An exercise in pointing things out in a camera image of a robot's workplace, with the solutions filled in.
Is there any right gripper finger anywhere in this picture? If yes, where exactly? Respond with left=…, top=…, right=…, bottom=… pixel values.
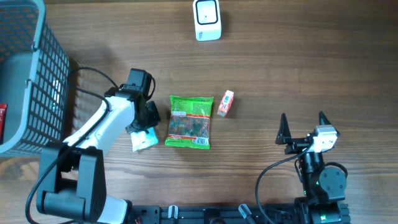
left=275, top=113, right=292, bottom=145
left=318, top=111, right=340, bottom=136

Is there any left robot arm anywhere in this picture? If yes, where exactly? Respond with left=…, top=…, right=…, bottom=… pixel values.
left=25, top=68, right=160, bottom=223

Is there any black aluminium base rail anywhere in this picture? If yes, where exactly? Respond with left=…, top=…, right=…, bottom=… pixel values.
left=73, top=203, right=351, bottom=224

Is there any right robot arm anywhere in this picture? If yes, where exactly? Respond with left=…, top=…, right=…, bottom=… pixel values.
left=275, top=111, right=348, bottom=223

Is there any light blue white packet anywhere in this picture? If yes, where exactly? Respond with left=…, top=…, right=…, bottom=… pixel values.
left=131, top=128, right=159, bottom=152

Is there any grey plastic shopping basket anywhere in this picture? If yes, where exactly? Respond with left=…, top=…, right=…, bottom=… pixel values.
left=1, top=0, right=70, bottom=157

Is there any red snack bar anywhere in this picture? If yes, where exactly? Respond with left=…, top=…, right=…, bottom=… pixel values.
left=0, top=103, right=7, bottom=142

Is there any black cable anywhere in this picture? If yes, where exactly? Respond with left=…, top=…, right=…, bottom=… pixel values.
left=24, top=67, right=157, bottom=224
left=254, top=144, right=313, bottom=224

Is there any left black cable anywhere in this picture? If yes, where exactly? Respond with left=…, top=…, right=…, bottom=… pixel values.
left=24, top=67, right=157, bottom=224

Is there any small orange white packet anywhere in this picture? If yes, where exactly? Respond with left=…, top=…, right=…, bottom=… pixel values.
left=217, top=90, right=234, bottom=117

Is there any right black cable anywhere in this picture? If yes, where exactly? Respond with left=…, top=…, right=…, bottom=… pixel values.
left=254, top=144, right=313, bottom=224

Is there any white barcode scanner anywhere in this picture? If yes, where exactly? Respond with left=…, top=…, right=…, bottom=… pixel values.
left=192, top=0, right=222, bottom=42

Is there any white box in basket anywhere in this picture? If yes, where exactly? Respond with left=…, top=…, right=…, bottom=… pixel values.
left=52, top=80, right=61, bottom=107

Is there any green candy bag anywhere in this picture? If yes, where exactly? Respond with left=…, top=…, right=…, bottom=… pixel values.
left=165, top=95, right=214, bottom=150

